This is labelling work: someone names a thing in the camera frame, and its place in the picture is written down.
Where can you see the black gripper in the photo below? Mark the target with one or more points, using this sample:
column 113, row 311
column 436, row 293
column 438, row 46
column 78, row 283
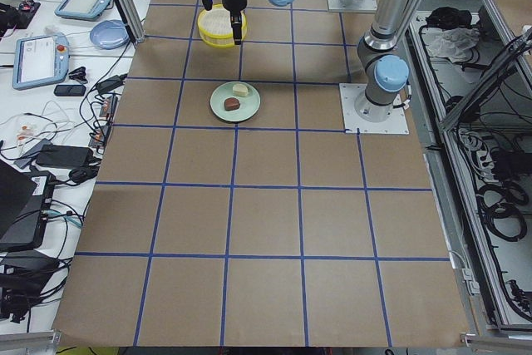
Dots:
column 233, row 1

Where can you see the white steamed bun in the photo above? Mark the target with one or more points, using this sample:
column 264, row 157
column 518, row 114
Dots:
column 240, row 90

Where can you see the brown steamed bun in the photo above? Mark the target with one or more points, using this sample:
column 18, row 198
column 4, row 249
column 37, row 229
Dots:
column 231, row 104

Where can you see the centre yellow bamboo steamer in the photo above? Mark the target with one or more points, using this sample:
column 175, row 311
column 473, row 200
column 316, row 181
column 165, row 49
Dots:
column 215, row 28

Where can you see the light green plate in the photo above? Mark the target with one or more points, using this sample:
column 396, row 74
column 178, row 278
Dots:
column 249, row 105

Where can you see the blue plate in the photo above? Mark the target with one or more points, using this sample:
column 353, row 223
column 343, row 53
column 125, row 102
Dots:
column 109, row 34

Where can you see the small black power brick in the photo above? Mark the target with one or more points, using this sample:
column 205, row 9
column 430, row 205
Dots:
column 110, row 84

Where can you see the upper teach pendant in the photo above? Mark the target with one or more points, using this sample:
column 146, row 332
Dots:
column 85, row 10

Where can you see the teach pendant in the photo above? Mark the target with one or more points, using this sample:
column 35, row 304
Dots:
column 85, row 10
column 40, row 61

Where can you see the black phone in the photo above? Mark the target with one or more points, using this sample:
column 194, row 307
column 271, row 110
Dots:
column 69, row 90

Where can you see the lower teach pendant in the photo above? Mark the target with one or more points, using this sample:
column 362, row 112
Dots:
column 40, row 61

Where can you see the white crumpled cloth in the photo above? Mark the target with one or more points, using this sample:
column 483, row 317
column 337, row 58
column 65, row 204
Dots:
column 455, row 45

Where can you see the black power adapter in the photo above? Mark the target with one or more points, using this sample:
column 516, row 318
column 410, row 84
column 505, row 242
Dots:
column 63, row 156

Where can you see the black laptop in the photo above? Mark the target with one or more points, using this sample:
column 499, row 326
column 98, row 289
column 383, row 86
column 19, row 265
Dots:
column 25, row 197

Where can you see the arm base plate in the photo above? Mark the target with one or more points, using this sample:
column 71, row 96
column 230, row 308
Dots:
column 355, row 6
column 360, row 116

